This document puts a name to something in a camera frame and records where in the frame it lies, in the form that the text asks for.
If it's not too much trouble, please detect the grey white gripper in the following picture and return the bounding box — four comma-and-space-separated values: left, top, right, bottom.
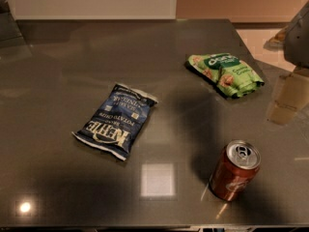
267, 1, 309, 125

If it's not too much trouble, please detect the red coke can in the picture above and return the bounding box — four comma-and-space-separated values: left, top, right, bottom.
210, 139, 261, 201

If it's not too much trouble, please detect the green snack bag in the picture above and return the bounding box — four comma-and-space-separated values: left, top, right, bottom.
187, 53, 265, 99

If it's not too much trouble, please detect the blue Kettle chips bag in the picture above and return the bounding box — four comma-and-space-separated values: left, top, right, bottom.
72, 83, 157, 160

